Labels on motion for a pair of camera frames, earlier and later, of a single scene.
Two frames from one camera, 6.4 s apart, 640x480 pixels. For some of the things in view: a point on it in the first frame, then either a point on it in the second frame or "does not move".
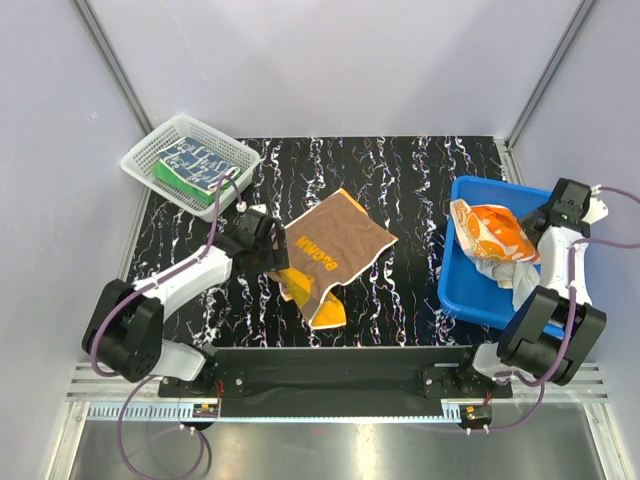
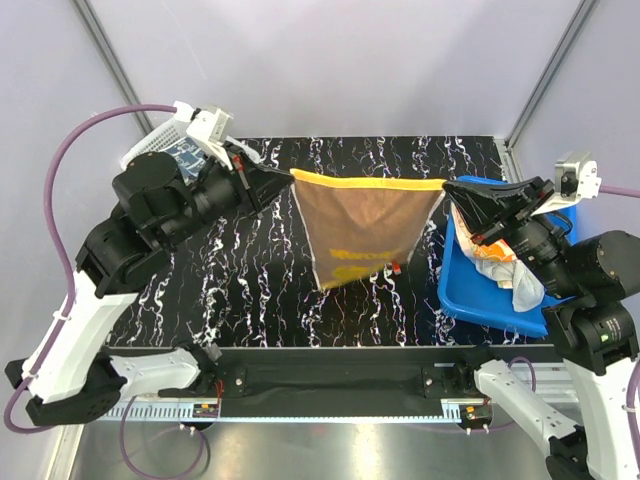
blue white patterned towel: (199, 163) does not move
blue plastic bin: (466, 294) does not move
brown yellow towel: (327, 247) -> (362, 226)
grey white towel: (520, 276) does not move
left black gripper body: (268, 259) -> (219, 191)
